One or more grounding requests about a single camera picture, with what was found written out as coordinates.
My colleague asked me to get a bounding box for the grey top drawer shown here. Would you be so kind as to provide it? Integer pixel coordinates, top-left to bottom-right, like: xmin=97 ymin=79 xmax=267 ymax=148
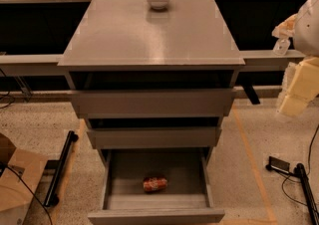
xmin=71 ymin=89 xmax=234 ymax=118

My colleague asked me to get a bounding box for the black cable over box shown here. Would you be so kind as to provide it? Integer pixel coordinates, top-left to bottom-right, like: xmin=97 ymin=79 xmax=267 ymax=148
xmin=0 ymin=160 xmax=54 ymax=225

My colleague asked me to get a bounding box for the grey metal shelf rail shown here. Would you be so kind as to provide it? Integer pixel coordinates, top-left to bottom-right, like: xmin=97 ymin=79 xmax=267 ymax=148
xmin=0 ymin=50 xmax=304 ymax=77

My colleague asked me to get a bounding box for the black cable right floor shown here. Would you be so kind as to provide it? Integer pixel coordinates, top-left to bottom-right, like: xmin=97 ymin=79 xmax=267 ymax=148
xmin=280 ymin=128 xmax=319 ymax=207

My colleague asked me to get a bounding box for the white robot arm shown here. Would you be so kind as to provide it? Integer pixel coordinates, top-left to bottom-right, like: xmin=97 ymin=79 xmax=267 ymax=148
xmin=272 ymin=0 xmax=319 ymax=117

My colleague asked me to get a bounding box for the brown cardboard box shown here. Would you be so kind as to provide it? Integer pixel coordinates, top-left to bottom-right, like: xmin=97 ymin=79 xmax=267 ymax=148
xmin=0 ymin=133 xmax=48 ymax=225

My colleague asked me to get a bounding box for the grey drawer cabinet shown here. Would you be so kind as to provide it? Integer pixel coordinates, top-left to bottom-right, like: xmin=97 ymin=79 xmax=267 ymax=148
xmin=57 ymin=0 xmax=246 ymax=157

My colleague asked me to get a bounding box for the black bar stand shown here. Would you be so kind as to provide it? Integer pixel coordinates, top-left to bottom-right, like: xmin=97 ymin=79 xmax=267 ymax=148
xmin=295 ymin=163 xmax=319 ymax=225
xmin=44 ymin=130 xmax=79 ymax=207

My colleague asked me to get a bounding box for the open grey bottom drawer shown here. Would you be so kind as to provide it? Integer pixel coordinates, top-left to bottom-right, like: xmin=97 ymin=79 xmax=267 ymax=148
xmin=88 ymin=148 xmax=224 ymax=225

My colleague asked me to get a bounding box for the small black device on floor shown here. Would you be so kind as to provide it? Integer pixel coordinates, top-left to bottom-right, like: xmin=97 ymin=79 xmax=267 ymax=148
xmin=266 ymin=156 xmax=290 ymax=174

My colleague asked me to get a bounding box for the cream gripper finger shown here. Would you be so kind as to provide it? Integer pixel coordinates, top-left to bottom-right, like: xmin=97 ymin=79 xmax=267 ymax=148
xmin=271 ymin=14 xmax=296 ymax=38
xmin=278 ymin=57 xmax=319 ymax=117

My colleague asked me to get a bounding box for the clear sanitizer pump bottle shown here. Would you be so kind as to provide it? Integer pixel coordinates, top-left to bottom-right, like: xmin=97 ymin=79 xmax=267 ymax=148
xmin=273 ymin=38 xmax=290 ymax=56

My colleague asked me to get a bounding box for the red coke can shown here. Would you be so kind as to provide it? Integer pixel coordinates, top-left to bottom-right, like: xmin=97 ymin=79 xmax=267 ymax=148
xmin=143 ymin=177 xmax=167 ymax=192

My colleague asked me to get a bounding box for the grey middle drawer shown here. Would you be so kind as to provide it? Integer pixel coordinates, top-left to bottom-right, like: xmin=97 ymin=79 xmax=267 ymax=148
xmin=87 ymin=126 xmax=221 ymax=149

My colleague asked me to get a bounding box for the black bar stand right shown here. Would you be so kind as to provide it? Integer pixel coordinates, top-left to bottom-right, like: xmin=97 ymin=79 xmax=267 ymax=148
xmin=295 ymin=163 xmax=319 ymax=225

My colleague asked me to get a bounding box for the black bar stand left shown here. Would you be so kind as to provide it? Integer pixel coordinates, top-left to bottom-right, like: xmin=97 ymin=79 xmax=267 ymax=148
xmin=44 ymin=130 xmax=79 ymax=207

